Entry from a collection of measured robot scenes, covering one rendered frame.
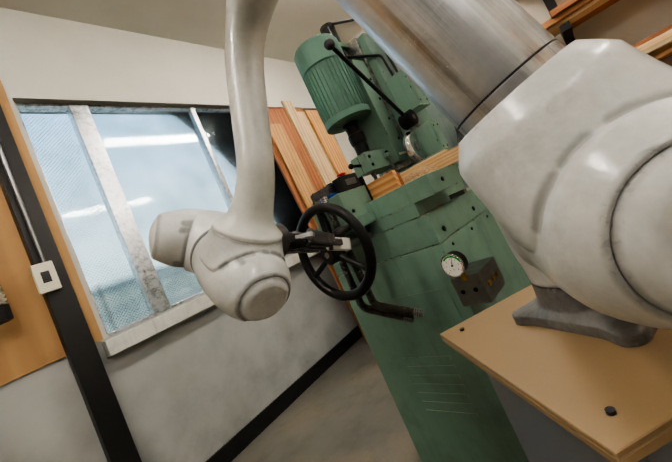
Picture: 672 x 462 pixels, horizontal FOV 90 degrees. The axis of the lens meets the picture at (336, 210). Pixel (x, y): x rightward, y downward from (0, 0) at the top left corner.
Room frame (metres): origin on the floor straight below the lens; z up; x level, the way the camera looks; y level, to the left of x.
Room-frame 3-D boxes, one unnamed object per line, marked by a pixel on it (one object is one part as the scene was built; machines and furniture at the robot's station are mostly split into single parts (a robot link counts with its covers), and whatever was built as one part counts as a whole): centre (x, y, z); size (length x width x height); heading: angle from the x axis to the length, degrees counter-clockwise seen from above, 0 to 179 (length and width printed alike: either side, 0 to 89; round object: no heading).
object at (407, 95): (1.26, -0.44, 1.22); 0.09 x 0.08 x 0.15; 136
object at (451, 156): (1.20, -0.19, 0.92); 0.65 x 0.02 x 0.04; 46
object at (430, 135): (1.23, -0.42, 1.02); 0.09 x 0.07 x 0.12; 46
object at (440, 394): (1.29, -0.26, 0.35); 0.58 x 0.45 x 0.71; 136
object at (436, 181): (1.15, -0.08, 0.87); 0.61 x 0.30 x 0.06; 46
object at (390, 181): (1.15, -0.13, 0.93); 0.23 x 0.02 x 0.06; 46
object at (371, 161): (1.22, -0.19, 1.03); 0.14 x 0.07 x 0.09; 136
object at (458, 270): (0.87, -0.22, 0.65); 0.06 x 0.04 x 0.08; 46
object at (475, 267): (0.92, -0.27, 0.58); 0.12 x 0.08 x 0.08; 136
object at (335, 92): (1.21, -0.18, 1.35); 0.18 x 0.18 x 0.31
